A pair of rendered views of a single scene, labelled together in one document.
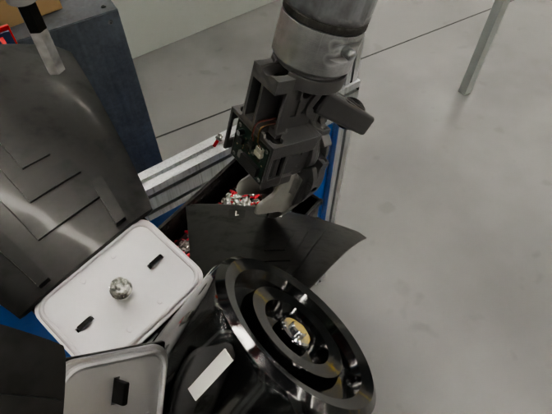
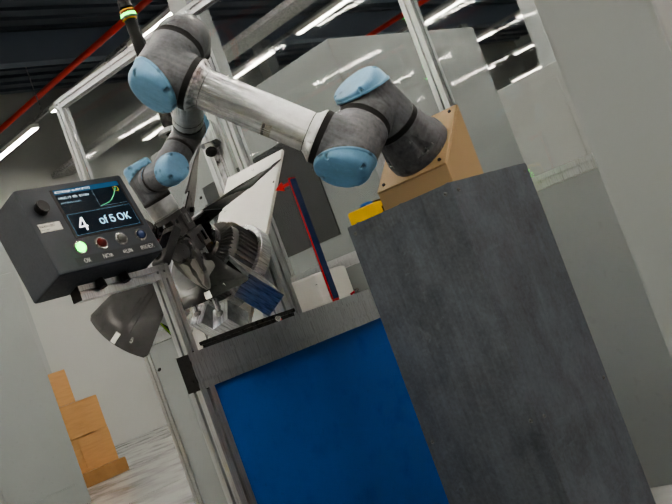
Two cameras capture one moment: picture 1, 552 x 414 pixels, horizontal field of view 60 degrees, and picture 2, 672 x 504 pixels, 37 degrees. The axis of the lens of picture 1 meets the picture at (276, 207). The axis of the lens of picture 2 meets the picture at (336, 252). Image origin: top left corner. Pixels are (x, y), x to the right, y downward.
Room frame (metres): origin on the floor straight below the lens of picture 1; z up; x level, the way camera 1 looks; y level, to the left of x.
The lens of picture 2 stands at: (2.86, -0.36, 0.84)
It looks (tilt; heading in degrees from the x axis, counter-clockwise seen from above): 3 degrees up; 164
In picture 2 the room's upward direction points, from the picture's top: 20 degrees counter-clockwise
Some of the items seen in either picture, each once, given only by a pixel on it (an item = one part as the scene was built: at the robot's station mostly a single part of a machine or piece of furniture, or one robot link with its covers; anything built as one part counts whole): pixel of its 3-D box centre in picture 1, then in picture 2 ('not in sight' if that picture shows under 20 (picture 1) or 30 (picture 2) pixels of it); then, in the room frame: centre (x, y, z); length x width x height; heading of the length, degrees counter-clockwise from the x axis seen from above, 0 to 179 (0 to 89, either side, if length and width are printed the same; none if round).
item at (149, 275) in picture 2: not in sight; (122, 282); (0.81, -0.22, 1.04); 0.24 x 0.03 x 0.03; 126
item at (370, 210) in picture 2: not in sight; (383, 221); (0.27, 0.53, 1.02); 0.16 x 0.10 x 0.11; 126
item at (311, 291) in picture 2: not in sight; (318, 291); (-0.34, 0.45, 0.91); 0.17 x 0.16 x 0.11; 126
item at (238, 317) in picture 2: not in sight; (230, 320); (0.12, 0.07, 0.91); 0.12 x 0.08 x 0.12; 126
